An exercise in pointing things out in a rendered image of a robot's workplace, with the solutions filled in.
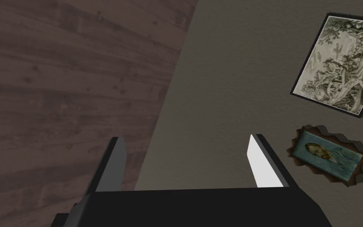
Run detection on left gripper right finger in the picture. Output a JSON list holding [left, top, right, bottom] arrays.
[[246, 134, 298, 189]]

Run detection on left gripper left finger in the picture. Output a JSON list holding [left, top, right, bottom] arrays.
[[85, 136, 127, 196]]

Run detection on ornate-framed portrait picture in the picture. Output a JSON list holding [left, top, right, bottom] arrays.
[[286, 124, 363, 188]]

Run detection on black-framed landscape picture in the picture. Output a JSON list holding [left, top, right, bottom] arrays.
[[289, 12, 363, 119]]

